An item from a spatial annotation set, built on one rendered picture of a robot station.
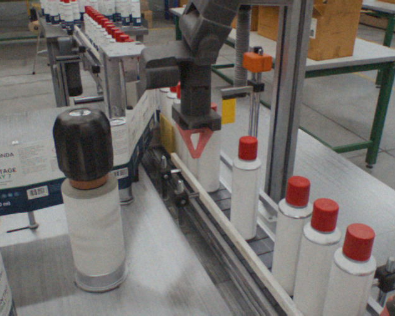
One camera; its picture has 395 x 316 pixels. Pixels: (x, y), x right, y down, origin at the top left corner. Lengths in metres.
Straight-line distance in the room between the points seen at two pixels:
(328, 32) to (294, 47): 1.67
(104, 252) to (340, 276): 0.35
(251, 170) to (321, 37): 1.80
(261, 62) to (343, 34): 1.78
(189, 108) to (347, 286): 0.40
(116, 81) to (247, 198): 0.52
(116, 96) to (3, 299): 0.65
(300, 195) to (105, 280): 0.34
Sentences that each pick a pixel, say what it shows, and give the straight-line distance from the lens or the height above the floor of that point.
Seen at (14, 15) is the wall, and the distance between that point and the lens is 8.34.
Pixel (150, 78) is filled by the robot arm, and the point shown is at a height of 1.19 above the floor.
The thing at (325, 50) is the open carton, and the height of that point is 0.83.
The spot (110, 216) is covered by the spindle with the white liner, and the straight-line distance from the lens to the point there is 0.67.
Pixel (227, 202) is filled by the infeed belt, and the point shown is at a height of 0.88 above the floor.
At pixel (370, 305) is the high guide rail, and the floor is 0.96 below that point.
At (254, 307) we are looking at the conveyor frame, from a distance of 0.77.
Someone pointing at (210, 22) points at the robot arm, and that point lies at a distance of 0.69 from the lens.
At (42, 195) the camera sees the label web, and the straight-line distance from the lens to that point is 0.89.
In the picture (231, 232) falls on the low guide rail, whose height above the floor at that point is 0.91.
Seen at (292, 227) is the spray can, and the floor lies 1.02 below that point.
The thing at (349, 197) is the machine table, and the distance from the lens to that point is 1.11.
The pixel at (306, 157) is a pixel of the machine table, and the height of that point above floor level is 0.83.
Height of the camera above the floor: 1.40
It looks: 28 degrees down
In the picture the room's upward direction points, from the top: straight up
